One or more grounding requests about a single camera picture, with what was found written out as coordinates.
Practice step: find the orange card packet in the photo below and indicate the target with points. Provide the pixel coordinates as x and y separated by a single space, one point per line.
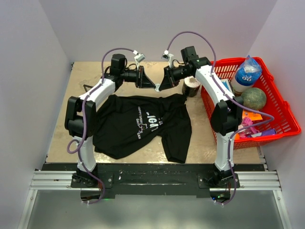
254 117

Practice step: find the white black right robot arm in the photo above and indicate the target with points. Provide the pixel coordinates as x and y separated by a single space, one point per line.
227 112

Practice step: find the pink plastic toy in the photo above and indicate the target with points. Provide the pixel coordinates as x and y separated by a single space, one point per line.
246 122

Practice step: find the blue white box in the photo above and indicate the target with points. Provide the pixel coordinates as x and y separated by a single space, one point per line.
227 84

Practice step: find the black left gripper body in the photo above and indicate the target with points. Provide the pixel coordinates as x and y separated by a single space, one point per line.
137 80

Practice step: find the black mounting base plate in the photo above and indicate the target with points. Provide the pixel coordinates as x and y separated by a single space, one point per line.
154 179

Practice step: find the aluminium rail frame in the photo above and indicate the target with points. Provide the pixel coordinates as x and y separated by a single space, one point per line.
249 177

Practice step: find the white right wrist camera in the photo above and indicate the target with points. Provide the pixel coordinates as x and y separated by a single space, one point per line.
168 57

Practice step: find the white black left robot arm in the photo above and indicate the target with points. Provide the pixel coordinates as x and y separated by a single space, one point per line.
81 114

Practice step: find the red plastic basket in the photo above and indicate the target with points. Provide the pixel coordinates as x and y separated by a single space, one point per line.
284 123

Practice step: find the black square frame stand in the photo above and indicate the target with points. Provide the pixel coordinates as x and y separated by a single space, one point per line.
87 87

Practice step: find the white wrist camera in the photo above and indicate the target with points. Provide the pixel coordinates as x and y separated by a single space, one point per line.
138 57
168 57

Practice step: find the green melon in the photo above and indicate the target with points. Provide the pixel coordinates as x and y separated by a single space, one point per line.
254 98

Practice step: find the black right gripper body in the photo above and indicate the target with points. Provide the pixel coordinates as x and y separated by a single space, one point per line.
177 74

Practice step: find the purple tube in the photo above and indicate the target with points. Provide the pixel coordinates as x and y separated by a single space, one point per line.
265 133

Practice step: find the black printed t-shirt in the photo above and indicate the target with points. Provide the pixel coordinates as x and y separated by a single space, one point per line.
127 124

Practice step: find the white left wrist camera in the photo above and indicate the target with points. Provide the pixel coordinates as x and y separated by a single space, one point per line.
138 57

